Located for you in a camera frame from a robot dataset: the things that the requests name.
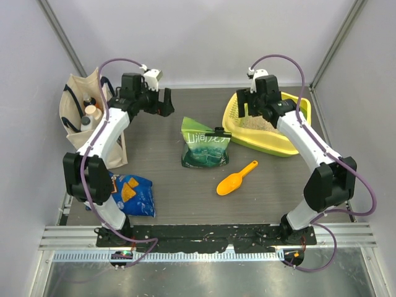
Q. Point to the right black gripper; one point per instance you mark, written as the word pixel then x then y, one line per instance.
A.
pixel 244 96

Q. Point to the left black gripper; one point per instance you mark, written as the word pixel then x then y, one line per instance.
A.
pixel 163 109

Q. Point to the black bag clip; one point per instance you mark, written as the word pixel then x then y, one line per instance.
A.
pixel 218 132

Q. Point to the green cat litter bag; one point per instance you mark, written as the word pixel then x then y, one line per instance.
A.
pixel 201 151

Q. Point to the yellow plastic scoop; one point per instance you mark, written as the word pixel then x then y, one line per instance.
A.
pixel 235 180

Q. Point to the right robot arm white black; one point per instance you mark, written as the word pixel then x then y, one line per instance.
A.
pixel 332 180

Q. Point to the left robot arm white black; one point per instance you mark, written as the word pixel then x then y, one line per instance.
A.
pixel 86 172

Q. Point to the clean litter pellets in box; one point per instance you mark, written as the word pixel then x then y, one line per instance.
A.
pixel 258 125

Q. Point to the yellow green litter box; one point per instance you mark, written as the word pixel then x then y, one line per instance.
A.
pixel 275 145

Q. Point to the white bottle in tote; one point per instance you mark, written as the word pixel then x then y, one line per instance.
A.
pixel 94 112

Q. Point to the grey capped bottle in tote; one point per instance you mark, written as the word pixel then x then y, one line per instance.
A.
pixel 87 123

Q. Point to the beige canvas tote bag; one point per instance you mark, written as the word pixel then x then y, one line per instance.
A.
pixel 71 106

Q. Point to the blue Doritos chip bag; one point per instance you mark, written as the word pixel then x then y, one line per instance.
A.
pixel 132 194

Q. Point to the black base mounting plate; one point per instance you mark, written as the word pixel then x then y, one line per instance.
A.
pixel 207 239

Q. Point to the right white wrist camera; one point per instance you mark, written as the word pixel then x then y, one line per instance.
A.
pixel 255 75

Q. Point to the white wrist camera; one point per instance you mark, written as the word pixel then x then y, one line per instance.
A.
pixel 255 75
pixel 152 77

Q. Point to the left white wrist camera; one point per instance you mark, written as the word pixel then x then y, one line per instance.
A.
pixel 152 77

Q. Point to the aluminium rail frame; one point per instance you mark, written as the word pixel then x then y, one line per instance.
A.
pixel 78 243

